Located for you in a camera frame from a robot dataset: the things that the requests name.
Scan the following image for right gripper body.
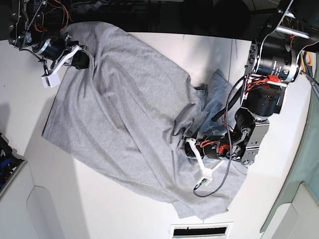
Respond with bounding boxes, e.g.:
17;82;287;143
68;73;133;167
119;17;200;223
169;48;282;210
32;32;87;76

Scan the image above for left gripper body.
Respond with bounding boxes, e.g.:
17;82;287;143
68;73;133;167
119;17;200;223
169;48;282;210
180;135;231;173

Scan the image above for grey t-shirt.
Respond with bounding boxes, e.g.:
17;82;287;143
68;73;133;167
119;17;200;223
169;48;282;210
42;22;246;220

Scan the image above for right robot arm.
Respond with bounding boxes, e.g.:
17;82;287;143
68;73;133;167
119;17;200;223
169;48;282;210
8;0;90;76

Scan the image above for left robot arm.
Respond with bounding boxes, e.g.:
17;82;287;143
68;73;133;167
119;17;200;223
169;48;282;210
184;0;319;178

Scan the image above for green plastic bin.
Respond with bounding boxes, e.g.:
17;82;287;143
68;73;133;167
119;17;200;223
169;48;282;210
260;91;319;239

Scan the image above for white plastic bin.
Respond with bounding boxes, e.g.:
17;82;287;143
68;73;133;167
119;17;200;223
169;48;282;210
0;160;54;239

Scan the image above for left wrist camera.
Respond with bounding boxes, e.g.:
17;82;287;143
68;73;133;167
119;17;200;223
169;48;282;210
194;169;213;186

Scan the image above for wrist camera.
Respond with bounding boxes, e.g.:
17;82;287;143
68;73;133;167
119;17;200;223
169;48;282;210
41;74;61;88
194;169;213;186

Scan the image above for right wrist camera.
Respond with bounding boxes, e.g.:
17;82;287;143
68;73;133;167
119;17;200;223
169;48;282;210
41;74;61;88

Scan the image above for blue and black cable bundle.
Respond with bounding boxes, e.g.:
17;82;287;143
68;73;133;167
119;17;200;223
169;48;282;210
0;133;24;190

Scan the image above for orange handled scissors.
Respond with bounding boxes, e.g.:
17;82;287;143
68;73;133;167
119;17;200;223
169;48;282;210
300;51;319;99

